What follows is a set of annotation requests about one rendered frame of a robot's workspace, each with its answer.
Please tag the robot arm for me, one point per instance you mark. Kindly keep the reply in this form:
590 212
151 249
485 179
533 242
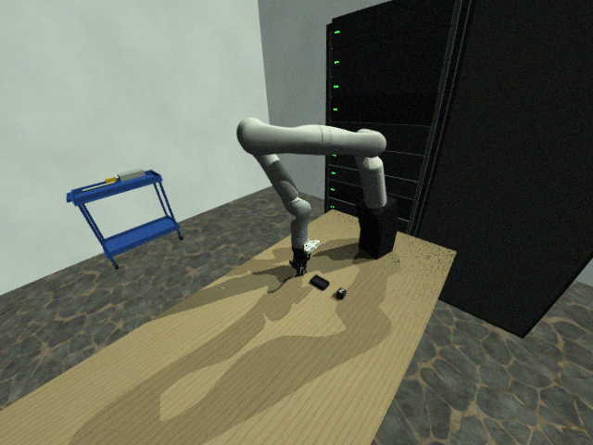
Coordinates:
259 139

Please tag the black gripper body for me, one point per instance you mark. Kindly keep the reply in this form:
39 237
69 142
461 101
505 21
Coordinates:
298 252

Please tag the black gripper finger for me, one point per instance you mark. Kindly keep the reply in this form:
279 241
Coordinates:
304 262
296 264

